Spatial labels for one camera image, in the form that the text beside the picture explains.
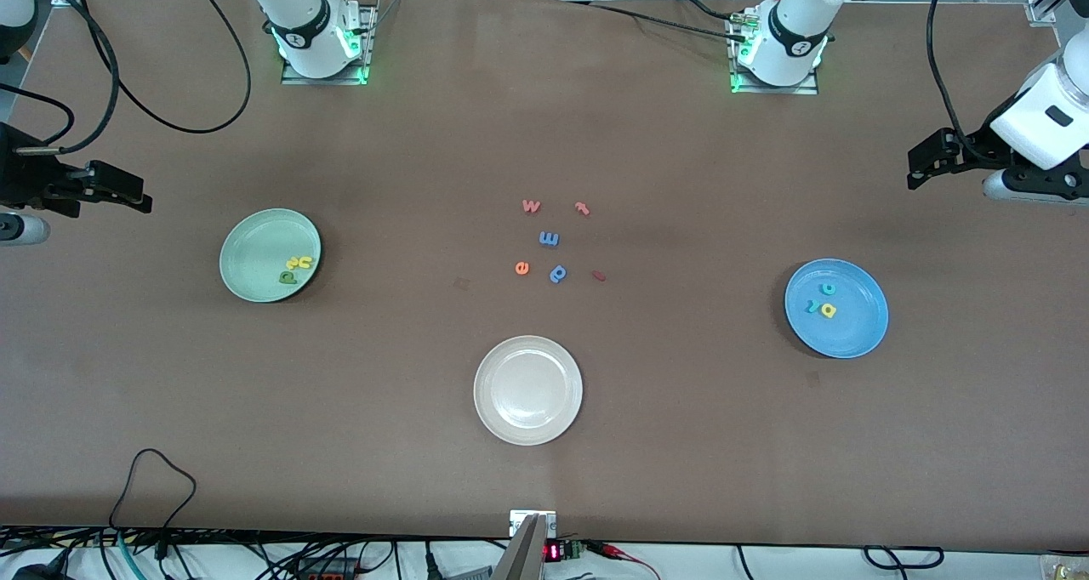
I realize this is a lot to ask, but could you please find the green plate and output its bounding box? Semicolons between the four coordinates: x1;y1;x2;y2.
220;208;322;304

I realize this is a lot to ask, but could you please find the blue plate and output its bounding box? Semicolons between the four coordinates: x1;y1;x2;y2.
784;259;890;360

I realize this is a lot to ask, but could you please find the beige plate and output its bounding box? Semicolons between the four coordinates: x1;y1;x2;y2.
473;335;584;446

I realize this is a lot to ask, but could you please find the red clip lead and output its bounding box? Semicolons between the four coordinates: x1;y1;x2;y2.
587;542;661;580

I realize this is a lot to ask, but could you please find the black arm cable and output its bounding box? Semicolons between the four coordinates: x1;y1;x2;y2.
0;0;253;154
927;0;998;161

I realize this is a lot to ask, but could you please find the black looped cable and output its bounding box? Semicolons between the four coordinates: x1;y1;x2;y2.
109;448;198;560

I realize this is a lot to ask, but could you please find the black cable across table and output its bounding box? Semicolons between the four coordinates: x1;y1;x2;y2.
553;0;754;45

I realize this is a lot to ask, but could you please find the black flat cable loop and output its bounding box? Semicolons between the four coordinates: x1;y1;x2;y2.
863;546;945;570

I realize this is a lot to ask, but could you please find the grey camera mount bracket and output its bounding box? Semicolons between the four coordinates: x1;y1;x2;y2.
489;510;559;580

